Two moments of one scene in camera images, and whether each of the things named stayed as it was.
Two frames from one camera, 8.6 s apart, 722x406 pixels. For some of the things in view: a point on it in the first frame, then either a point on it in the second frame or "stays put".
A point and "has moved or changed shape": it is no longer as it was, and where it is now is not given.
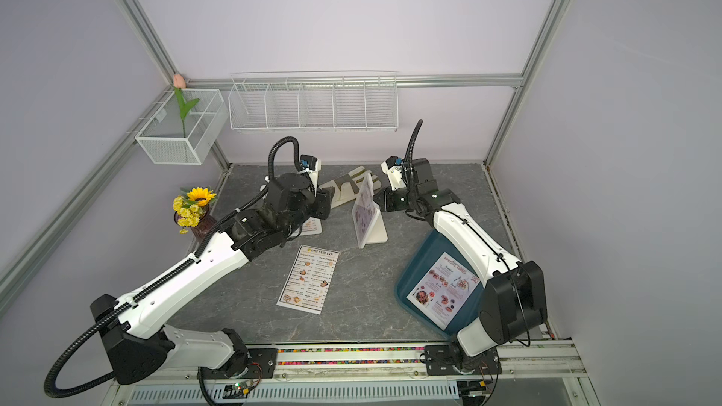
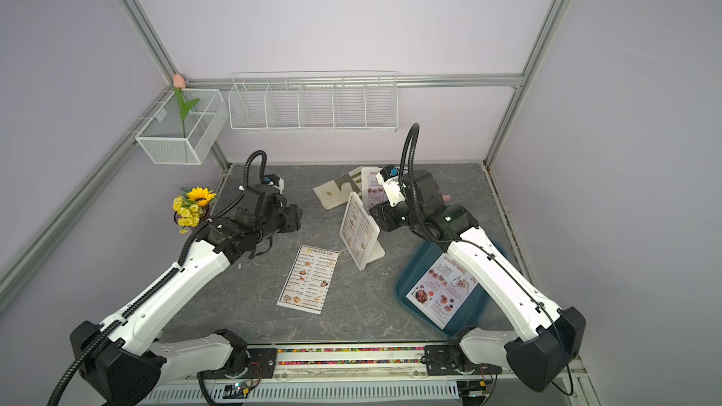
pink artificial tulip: x=180 y=84 stays put
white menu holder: x=310 y=226 -> x=359 y=234
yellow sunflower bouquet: x=188 y=206 stays put
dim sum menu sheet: x=308 y=281 stays put
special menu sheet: x=443 y=290 stays put
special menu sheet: x=365 y=210 has moved or changed shape
